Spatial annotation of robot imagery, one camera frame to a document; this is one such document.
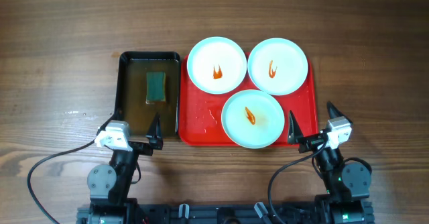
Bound green yellow sponge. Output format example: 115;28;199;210
146;72;166;104

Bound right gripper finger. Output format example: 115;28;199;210
326;101;352;123
288;111;304;144

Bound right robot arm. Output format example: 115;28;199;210
288;102;375;223

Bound left black cable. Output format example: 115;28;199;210
26;115;117;224

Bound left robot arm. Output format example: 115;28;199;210
76;113;164;224

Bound black water tray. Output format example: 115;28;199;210
114;51;181;138

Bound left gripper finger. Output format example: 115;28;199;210
106;112;119;124
146;113;163;142

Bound black cable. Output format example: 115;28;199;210
267;139;328;224
26;115;117;224

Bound white plate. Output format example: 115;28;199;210
221;89;286;149
247;38;309;96
186;36;247;95

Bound right black cable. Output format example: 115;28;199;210
267;139;328;224

